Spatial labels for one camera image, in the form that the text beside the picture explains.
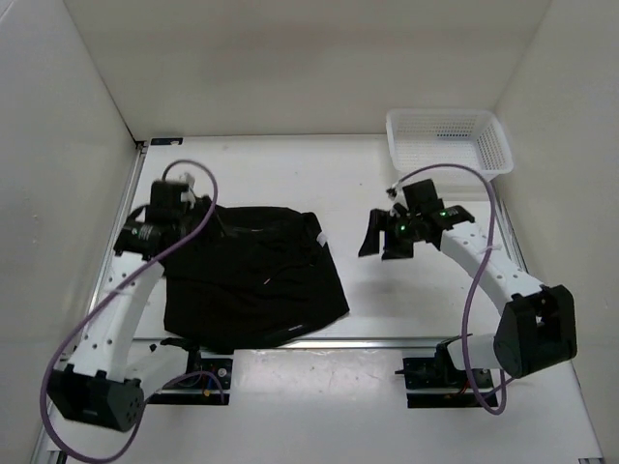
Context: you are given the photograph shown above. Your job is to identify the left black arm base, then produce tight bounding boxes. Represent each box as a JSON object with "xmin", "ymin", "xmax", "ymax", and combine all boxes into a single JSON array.
[{"xmin": 149, "ymin": 351, "xmax": 233, "ymax": 406}]

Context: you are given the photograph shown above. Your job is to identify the right aluminium frame rail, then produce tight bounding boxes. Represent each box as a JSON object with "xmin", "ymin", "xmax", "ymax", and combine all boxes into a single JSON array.
[{"xmin": 491, "ymin": 181, "xmax": 605, "ymax": 463}]

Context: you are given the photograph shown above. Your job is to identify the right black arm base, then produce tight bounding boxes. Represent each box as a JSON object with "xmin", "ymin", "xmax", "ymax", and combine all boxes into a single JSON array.
[{"xmin": 395, "ymin": 339, "xmax": 481, "ymax": 409}]

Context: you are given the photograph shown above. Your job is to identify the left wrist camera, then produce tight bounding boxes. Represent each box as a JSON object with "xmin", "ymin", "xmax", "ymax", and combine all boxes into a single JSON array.
[{"xmin": 145, "ymin": 172, "xmax": 196, "ymax": 223}]

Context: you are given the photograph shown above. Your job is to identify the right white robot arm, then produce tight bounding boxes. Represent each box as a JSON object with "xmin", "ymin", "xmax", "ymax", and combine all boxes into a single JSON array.
[{"xmin": 359, "ymin": 205, "xmax": 577, "ymax": 387}]

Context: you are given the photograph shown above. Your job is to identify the white plastic mesh basket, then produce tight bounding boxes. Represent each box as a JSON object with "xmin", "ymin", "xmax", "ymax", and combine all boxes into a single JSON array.
[{"xmin": 386, "ymin": 108, "xmax": 514, "ymax": 181}]

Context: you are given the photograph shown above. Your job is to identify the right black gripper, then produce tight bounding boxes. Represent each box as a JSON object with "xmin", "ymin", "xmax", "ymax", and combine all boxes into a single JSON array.
[{"xmin": 357, "ymin": 208, "xmax": 421, "ymax": 261}]

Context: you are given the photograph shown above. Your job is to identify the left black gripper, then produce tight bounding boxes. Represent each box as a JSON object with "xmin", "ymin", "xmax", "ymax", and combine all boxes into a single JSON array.
[{"xmin": 175, "ymin": 195, "xmax": 239, "ymax": 258}]

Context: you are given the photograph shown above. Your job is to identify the aluminium frame rail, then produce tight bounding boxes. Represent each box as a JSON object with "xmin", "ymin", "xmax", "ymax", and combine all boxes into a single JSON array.
[
  {"xmin": 134, "ymin": 335, "xmax": 547, "ymax": 352},
  {"xmin": 28, "ymin": 140, "xmax": 150, "ymax": 463},
  {"xmin": 491, "ymin": 181, "xmax": 605, "ymax": 463}
]

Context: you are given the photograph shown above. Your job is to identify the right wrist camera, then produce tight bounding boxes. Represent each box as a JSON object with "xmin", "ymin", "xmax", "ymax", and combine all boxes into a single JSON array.
[{"xmin": 386, "ymin": 179, "xmax": 444, "ymax": 216}]

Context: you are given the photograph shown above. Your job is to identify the left aluminium frame rail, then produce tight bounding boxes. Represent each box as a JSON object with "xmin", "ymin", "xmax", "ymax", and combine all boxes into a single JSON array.
[{"xmin": 28, "ymin": 140, "xmax": 150, "ymax": 463}]

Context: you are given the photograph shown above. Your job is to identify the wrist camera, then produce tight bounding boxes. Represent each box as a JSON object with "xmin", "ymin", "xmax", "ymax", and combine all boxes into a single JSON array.
[
  {"xmin": 145, "ymin": 172, "xmax": 196, "ymax": 223},
  {"xmin": 386, "ymin": 179, "xmax": 444, "ymax": 216}
]

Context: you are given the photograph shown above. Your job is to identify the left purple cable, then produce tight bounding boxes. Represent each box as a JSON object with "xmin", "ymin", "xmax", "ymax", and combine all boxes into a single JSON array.
[{"xmin": 40, "ymin": 159, "xmax": 219, "ymax": 456}]

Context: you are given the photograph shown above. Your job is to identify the front aluminium frame rail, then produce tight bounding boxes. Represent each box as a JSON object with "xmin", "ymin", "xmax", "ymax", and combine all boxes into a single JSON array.
[{"xmin": 134, "ymin": 335, "xmax": 547, "ymax": 352}]

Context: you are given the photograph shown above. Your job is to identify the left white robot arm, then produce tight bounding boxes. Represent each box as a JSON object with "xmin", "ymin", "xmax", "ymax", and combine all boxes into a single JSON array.
[{"xmin": 40, "ymin": 197, "xmax": 216, "ymax": 432}]

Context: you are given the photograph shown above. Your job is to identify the black shorts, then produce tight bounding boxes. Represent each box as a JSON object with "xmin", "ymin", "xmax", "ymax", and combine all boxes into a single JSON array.
[{"xmin": 163, "ymin": 206, "xmax": 350, "ymax": 351}]

